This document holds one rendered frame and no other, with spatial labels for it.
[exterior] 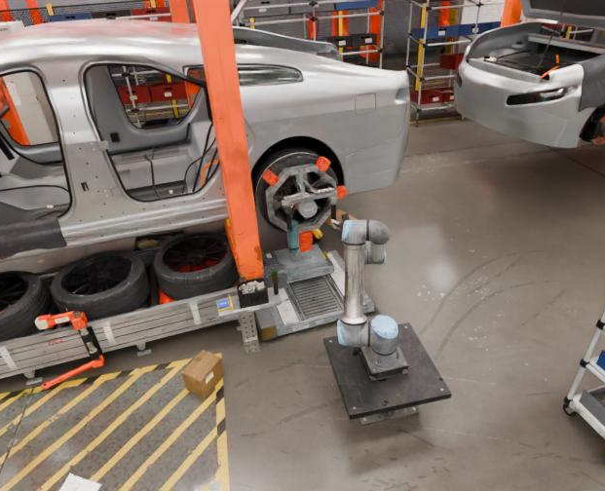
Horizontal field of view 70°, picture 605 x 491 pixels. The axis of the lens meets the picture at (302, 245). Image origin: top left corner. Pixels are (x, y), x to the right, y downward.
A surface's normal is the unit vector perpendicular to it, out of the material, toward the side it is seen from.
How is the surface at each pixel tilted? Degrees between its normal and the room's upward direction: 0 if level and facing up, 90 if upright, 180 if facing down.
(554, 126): 94
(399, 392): 0
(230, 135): 90
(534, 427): 0
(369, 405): 0
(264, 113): 90
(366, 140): 90
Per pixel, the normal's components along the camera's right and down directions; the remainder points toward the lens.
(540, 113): -0.54, 0.48
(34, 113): 0.20, 0.53
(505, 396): -0.05, -0.84
